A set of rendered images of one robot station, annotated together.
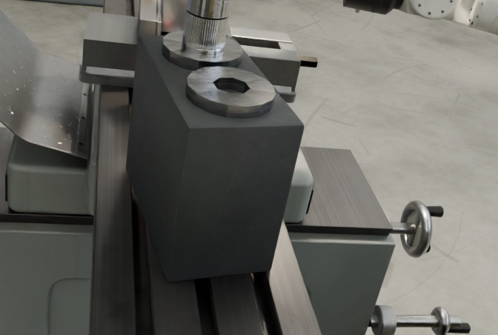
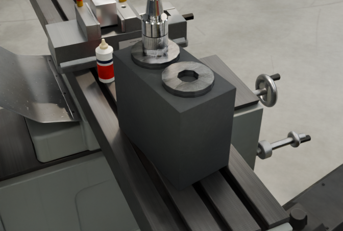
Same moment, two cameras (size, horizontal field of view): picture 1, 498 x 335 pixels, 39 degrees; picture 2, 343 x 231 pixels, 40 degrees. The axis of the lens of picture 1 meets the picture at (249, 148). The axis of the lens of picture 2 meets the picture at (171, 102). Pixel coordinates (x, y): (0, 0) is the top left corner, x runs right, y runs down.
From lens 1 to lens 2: 0.23 m
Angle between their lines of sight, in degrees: 12
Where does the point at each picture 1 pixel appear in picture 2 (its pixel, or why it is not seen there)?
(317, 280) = not seen: hidden behind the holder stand
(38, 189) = (54, 145)
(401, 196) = (232, 56)
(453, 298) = (283, 111)
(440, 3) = not seen: outside the picture
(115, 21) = (65, 27)
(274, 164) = (224, 112)
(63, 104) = (49, 88)
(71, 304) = (89, 201)
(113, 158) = (107, 121)
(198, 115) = (180, 102)
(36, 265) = (64, 187)
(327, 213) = not seen: hidden behind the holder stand
